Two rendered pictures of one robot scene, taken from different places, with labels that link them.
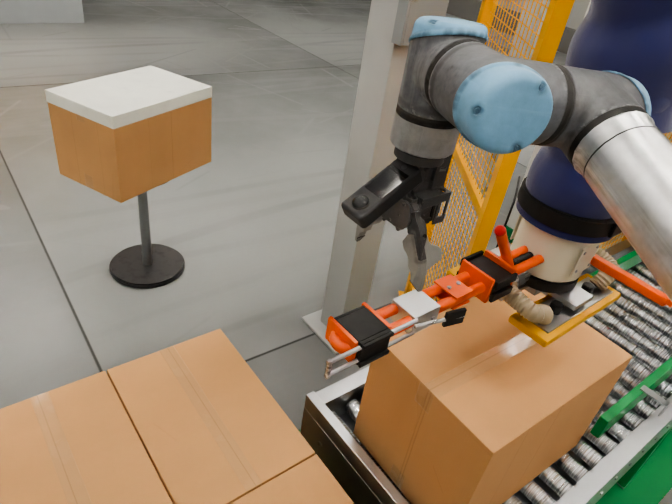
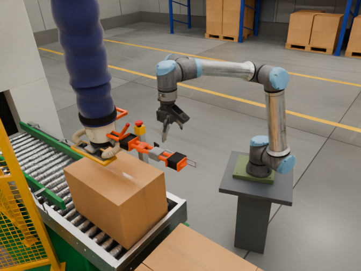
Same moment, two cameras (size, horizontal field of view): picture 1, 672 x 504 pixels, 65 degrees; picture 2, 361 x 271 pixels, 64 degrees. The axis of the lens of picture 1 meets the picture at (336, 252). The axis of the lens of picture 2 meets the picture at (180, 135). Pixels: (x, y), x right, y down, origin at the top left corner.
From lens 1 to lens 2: 143 cm
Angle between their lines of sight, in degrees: 79
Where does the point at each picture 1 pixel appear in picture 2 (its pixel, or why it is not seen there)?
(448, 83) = (192, 70)
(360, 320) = (174, 158)
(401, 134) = (175, 95)
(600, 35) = (93, 59)
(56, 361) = not seen: outside the picture
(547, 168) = (100, 106)
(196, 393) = not seen: outside the picture
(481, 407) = (146, 175)
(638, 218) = (207, 68)
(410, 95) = (174, 84)
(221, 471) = not seen: outside the picture
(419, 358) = (127, 191)
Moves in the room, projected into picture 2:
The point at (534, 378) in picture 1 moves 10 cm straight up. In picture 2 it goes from (127, 164) to (125, 152)
